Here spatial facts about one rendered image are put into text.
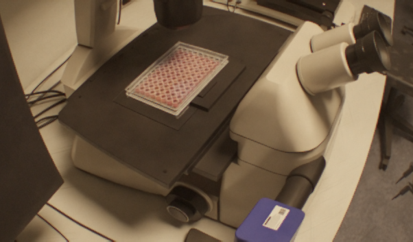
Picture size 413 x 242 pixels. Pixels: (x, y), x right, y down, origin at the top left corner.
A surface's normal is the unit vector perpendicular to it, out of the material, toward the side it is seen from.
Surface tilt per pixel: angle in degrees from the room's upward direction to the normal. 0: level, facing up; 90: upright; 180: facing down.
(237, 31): 0
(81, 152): 48
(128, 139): 0
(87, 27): 90
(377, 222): 0
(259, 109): 78
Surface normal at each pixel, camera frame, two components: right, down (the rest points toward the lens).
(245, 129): -0.54, 0.55
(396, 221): -0.05, -0.73
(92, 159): -0.42, -0.03
